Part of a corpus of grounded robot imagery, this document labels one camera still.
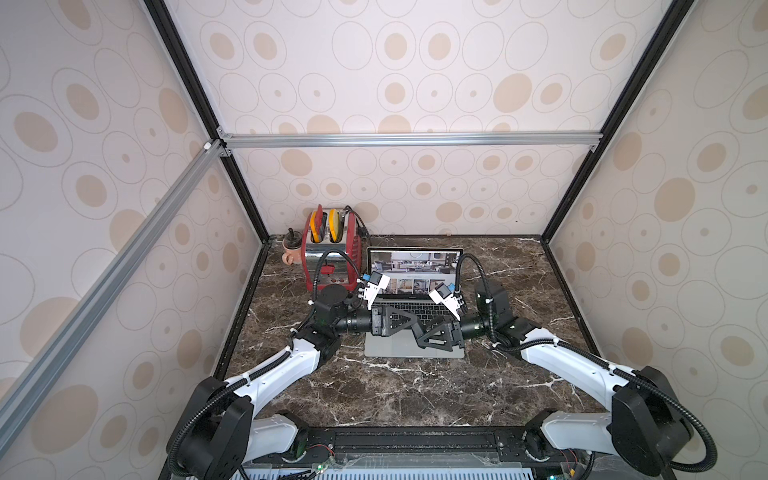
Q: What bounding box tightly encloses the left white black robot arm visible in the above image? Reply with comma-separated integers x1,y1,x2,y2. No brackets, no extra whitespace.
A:
166,270,391,479

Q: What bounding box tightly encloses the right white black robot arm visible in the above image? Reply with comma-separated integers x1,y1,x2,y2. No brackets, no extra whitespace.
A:
411,274,718,479

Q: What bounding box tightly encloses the silver open laptop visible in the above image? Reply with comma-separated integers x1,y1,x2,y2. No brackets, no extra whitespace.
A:
364,247,465,359

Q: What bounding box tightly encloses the red chrome toaster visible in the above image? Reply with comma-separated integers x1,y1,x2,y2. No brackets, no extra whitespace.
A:
302,207,363,292

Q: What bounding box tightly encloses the yellow toy toast slice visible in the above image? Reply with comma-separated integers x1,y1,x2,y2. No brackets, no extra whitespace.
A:
328,209,345,243

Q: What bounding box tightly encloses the red toy toast slice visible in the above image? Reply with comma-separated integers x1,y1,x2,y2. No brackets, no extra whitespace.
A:
309,205,326,243

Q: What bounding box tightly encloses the horizontal silver aluminium bar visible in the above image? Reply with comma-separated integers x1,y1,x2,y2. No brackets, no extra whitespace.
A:
223,130,603,149

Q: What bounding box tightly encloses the diagonal silver aluminium bar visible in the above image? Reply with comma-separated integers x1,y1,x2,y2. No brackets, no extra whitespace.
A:
1,139,224,455

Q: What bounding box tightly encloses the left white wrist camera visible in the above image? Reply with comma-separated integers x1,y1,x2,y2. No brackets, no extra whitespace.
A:
358,270,390,310

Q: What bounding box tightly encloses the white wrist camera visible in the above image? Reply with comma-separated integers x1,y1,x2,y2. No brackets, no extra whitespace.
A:
429,283,464,321
358,270,390,310

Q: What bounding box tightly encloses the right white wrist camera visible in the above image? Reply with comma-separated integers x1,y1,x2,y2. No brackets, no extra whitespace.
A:
429,283,464,321

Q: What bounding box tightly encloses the black toaster power cable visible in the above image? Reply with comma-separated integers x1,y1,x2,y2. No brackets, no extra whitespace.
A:
344,205,373,239

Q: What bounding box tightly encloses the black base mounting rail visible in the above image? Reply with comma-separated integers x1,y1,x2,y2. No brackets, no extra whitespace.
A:
157,424,678,480

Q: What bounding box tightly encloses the left black frame post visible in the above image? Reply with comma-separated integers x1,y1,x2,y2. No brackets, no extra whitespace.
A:
143,0,269,243

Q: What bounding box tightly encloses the black frame post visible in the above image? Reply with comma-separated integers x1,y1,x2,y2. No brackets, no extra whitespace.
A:
541,0,695,247
143,0,269,243

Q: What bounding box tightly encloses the right black frame post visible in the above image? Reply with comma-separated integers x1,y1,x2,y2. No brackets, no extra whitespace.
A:
541,0,695,247

